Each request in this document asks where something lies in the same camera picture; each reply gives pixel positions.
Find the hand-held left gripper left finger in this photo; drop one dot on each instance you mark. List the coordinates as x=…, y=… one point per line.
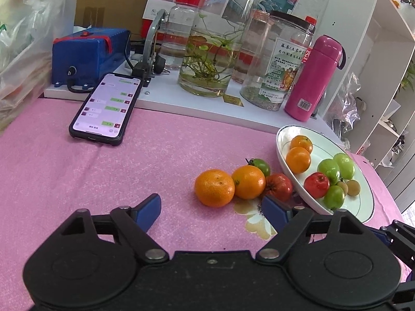
x=149, y=212

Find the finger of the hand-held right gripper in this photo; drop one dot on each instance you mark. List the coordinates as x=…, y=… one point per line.
x=402, y=236

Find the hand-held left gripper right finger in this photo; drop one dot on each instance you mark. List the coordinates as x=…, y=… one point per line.
x=274, y=212

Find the large red tomato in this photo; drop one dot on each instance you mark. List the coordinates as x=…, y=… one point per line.
x=278, y=186

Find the orange mandarin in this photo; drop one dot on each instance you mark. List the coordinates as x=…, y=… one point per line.
x=298, y=159
x=248, y=181
x=301, y=144
x=214, y=188

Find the small green tomato with calyx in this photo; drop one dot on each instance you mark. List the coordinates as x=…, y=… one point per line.
x=262, y=167

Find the small red apple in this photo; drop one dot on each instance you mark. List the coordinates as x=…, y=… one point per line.
x=316, y=184

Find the round green fruit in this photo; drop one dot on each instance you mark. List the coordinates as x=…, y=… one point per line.
x=334, y=197

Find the brown longan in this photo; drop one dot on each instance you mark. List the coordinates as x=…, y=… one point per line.
x=353, y=188

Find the small pale longan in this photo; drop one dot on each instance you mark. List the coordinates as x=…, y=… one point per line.
x=342, y=186

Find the white plate with dark rim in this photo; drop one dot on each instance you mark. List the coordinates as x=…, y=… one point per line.
x=324, y=150

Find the large green mango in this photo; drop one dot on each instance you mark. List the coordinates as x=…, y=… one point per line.
x=344, y=165

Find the pink floral tablecloth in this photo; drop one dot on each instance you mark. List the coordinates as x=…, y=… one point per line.
x=97, y=175

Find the black smartphone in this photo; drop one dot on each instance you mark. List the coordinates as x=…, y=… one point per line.
x=103, y=110

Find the white base board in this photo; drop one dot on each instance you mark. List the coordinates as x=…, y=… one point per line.
x=194, y=110

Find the gold sticker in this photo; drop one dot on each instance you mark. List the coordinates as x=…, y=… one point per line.
x=233, y=100

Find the crumpled clear plastic bags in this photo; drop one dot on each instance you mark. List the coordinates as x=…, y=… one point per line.
x=347, y=97

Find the pink thermos bottle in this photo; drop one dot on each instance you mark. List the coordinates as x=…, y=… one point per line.
x=311, y=77

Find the clear plastic jar with label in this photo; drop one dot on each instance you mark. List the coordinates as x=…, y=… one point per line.
x=275, y=71

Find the tall glass vase with plant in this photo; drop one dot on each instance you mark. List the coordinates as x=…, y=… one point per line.
x=210, y=71

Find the blue machine box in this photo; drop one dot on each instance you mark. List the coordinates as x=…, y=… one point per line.
x=84, y=55

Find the grey metal lever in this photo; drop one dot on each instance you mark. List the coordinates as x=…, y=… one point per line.
x=150, y=39

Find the clear bottle with red cap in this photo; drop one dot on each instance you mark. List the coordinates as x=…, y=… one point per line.
x=176, y=32

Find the red-capped bottle with red label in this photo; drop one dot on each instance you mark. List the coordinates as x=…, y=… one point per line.
x=310, y=22

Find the clear plastic bag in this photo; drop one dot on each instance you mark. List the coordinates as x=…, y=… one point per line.
x=29, y=39

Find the white shelf unit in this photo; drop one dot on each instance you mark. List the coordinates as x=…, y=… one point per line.
x=366, y=22

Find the brown cardboard box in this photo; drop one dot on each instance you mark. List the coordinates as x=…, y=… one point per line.
x=107, y=0

